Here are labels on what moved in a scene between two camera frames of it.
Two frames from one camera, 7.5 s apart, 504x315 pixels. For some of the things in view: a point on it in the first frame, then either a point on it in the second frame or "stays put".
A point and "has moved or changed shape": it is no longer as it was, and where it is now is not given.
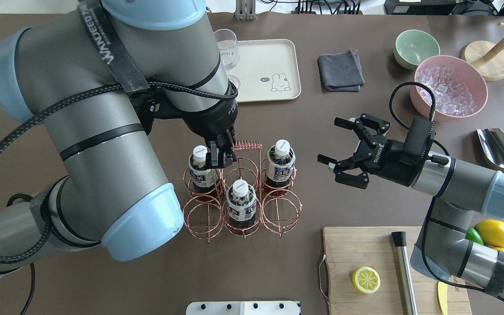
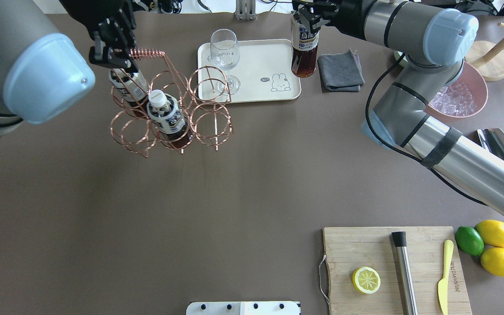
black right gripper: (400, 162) → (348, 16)
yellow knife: (442, 293) stays put
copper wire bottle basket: (245, 194) has moved or changed shape
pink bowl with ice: (460, 89) stays put
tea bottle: (241, 204) → (167, 120)
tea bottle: (202, 180) → (304, 46)
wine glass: (229, 51) stays put
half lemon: (366, 279) stays put
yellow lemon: (496, 233) stays put
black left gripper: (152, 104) → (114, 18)
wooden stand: (492, 61) stays put
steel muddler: (399, 239) stays put
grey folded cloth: (341, 71) stays put
